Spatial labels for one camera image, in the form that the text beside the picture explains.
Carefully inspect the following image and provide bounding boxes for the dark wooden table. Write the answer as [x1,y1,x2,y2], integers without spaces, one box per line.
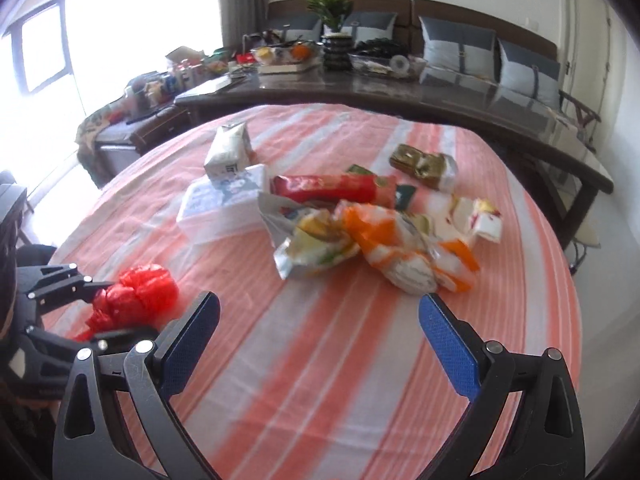
[172,55,615,251]

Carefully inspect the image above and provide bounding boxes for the white tissue pack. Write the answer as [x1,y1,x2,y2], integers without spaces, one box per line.
[176,164,273,247]

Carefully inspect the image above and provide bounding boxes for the pile of bottles and boxes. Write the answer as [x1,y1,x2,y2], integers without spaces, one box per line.
[122,47,241,111]

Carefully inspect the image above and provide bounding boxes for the orange white wrapper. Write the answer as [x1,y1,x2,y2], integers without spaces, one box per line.
[340,200,482,295]

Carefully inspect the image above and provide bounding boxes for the small white drink carton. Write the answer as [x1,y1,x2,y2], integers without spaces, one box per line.
[204,123,257,192]

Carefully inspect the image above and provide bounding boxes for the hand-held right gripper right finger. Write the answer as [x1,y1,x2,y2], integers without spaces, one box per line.
[419,292,587,480]

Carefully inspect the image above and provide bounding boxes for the blue white cushion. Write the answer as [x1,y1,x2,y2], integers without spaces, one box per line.
[267,12,323,45]
[497,37,562,108]
[340,10,398,45]
[417,15,498,85]

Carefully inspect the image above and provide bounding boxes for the yellow white wrapper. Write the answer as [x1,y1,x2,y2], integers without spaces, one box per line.
[257,192,361,281]

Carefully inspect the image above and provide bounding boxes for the window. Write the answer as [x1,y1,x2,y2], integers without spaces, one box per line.
[0,0,223,196]

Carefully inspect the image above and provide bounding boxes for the black ribbed vase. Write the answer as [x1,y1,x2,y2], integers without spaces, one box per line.
[321,34,352,72]

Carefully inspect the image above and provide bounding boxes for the wooden chair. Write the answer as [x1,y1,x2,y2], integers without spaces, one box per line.
[557,90,603,153]

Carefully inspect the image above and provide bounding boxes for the green potted plant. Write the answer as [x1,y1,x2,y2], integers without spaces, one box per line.
[305,0,355,36]

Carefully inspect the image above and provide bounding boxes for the white door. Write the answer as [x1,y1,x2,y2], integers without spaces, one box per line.
[560,0,613,106]

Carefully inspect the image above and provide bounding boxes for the brown sofa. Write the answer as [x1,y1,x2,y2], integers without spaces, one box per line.
[265,0,561,91]

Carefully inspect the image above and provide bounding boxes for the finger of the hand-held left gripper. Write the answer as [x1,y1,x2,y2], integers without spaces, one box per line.
[15,262,113,318]
[22,324,161,378]

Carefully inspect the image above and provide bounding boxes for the clear tray with clutter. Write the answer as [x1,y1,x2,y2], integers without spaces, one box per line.
[350,40,428,81]

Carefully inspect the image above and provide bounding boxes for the grey curtain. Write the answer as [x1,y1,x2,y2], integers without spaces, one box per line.
[215,0,271,51]

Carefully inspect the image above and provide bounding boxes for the cream snack packet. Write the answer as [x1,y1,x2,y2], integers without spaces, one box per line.
[430,194,503,246]

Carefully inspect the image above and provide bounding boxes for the brown side cabinet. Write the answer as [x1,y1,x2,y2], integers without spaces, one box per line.
[95,105,196,191]

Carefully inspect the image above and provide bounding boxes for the red plastic bag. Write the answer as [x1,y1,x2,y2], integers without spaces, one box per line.
[75,263,180,343]

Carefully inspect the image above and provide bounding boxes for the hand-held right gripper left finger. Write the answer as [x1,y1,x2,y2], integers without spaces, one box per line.
[52,290,223,480]

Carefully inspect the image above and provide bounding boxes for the long red snack packet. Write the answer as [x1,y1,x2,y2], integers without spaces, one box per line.
[270,173,398,208]

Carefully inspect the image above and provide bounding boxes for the pink white striped tablecloth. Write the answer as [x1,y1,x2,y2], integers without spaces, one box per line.
[42,102,583,480]

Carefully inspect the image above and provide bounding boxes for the clear fruit tray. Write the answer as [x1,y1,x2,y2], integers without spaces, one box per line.
[250,42,321,67]

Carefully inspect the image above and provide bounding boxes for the brown green snack packet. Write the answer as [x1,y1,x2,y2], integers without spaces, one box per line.
[389,143,459,192]

